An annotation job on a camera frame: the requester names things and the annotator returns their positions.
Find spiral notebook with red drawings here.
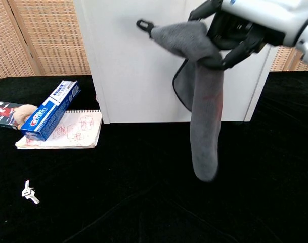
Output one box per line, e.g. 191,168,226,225
15,109,103,150

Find black tablecloth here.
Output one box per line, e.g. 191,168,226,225
0,70,308,243

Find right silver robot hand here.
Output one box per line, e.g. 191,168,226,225
188,0,308,71

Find grey mesh triangular pouch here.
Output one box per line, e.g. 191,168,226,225
136,19,225,182

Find blue toothpaste box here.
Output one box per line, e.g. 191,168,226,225
20,80,81,142

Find silver keys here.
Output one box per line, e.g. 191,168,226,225
21,179,40,205

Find woven wicker screen panel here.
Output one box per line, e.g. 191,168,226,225
270,47,296,72
8,0,92,76
294,50,308,72
0,0,35,84

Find dark red printed box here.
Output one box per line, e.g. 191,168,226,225
0,101,25,130

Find white cabinet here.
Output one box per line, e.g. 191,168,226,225
72,0,280,125

